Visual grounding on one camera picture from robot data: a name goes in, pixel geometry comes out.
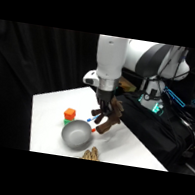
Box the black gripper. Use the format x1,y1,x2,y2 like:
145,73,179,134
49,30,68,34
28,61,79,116
92,86,117,118

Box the green block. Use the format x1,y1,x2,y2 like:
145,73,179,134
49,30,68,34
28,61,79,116
62,117,74,127

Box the white vertical pole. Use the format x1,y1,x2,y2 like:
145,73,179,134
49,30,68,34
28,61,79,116
139,75,151,93

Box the orange block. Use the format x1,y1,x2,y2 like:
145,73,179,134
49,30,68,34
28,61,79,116
62,107,78,121

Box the black robot stand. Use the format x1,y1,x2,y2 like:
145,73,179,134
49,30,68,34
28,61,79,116
104,86,195,177

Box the brown plush toy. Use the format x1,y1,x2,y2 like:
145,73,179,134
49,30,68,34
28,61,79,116
87,94,127,138

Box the tan woven toy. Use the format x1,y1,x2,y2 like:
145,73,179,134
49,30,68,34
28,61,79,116
81,145,103,163

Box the grey bowl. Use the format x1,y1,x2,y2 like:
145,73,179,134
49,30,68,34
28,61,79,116
59,117,95,152

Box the blue marker pen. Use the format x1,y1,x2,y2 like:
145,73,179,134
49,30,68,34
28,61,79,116
86,114,101,124

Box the tan wrist attachment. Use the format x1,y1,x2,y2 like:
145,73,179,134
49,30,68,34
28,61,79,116
116,75,139,94

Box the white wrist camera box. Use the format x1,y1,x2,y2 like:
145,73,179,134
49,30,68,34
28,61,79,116
81,68,100,86

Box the blue lit control box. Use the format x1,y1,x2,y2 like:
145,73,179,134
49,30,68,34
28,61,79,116
161,85,190,110

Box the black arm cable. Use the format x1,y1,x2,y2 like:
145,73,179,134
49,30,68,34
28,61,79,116
153,43,194,100

